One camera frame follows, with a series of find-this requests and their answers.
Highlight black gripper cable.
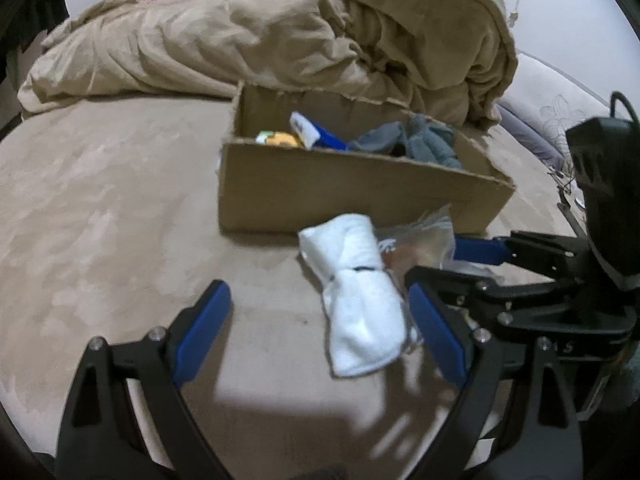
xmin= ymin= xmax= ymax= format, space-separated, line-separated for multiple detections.
xmin=607 ymin=90 xmax=640 ymax=124

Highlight clear plastic bag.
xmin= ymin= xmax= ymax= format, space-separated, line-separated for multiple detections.
xmin=375 ymin=204 xmax=507 ymax=288

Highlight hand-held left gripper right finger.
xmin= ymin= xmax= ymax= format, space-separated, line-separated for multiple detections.
xmin=407 ymin=282 xmax=586 ymax=480

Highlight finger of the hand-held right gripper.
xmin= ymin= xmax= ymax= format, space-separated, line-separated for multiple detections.
xmin=404 ymin=265 xmax=587 ymax=333
xmin=452 ymin=230 xmax=590 ymax=287

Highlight white towel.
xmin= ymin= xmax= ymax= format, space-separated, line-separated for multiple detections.
xmin=298 ymin=213 xmax=423 ymax=378

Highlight yellow packet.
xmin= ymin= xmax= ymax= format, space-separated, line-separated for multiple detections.
xmin=256 ymin=130 xmax=304 ymax=149

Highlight dark hanging clothes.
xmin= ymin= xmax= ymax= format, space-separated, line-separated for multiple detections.
xmin=0 ymin=0 xmax=74 ymax=83

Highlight brown cardboard box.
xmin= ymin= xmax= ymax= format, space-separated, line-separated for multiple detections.
xmin=217 ymin=80 xmax=517 ymax=239

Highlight beige crumpled blanket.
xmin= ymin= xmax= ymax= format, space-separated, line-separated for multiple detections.
xmin=17 ymin=0 xmax=520 ymax=130

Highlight blue and white packet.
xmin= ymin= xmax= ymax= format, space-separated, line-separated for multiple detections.
xmin=289 ymin=112 xmax=351 ymax=153

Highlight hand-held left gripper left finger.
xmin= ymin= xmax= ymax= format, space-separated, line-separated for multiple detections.
xmin=55 ymin=280 xmax=236 ymax=480

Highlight grey cloth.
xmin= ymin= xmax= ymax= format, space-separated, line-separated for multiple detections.
xmin=348 ymin=114 xmax=464 ymax=171

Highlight light grey embroidered pillow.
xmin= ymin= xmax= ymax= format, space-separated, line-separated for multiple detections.
xmin=495 ymin=51 xmax=632 ymax=172

